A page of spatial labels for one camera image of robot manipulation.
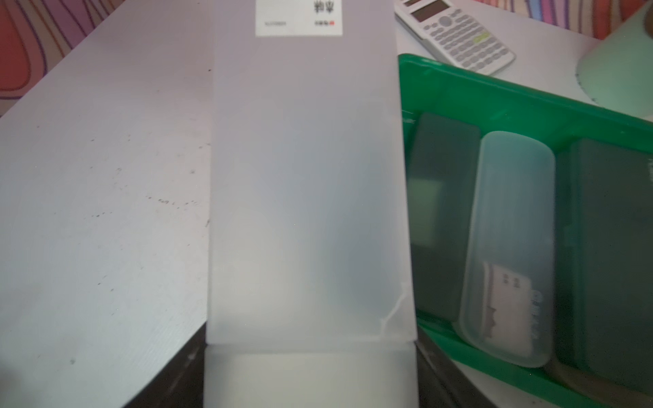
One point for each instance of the dark green pencil case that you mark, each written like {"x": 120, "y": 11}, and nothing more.
{"x": 441, "y": 175}
{"x": 603, "y": 262}

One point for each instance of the white calculator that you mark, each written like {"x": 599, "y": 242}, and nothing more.
{"x": 453, "y": 36}

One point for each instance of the pale green pen cup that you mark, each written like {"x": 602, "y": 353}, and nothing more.
{"x": 617, "y": 72}

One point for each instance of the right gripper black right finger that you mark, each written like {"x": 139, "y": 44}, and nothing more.
{"x": 441, "y": 383}

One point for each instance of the green plastic storage box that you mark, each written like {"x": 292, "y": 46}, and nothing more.
{"x": 492, "y": 104}

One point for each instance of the frosted white pencil case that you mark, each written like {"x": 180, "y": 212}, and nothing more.
{"x": 507, "y": 303}

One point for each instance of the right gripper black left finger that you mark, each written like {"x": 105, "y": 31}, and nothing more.
{"x": 181, "y": 382}

